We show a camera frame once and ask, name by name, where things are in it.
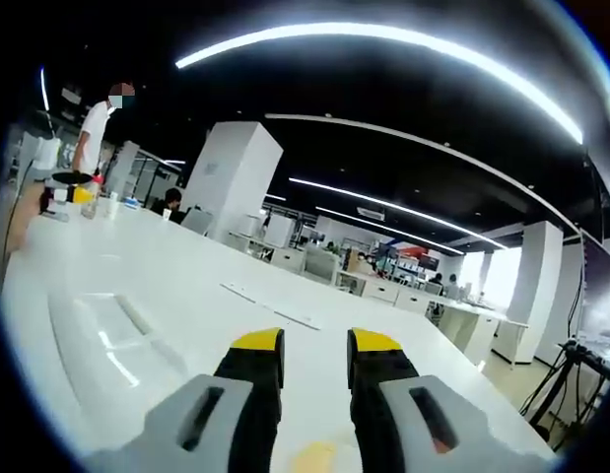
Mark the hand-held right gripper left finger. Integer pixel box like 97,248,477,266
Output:
85,326,286,473

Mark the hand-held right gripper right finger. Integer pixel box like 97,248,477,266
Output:
346,326,557,473

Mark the clear plastic storage box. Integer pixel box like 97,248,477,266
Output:
46,289,197,435

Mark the white office desk row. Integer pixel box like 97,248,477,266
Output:
228,231,529,368

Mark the black tripod stand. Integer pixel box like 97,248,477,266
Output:
518,337,610,444

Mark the grey laptop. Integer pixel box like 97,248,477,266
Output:
179,207,213,237

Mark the white square pillar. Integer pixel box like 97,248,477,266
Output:
179,121,285,244

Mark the orange juice bottle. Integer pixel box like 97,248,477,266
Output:
72,176,105,220

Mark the black round tray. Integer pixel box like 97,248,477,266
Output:
50,169,94,185

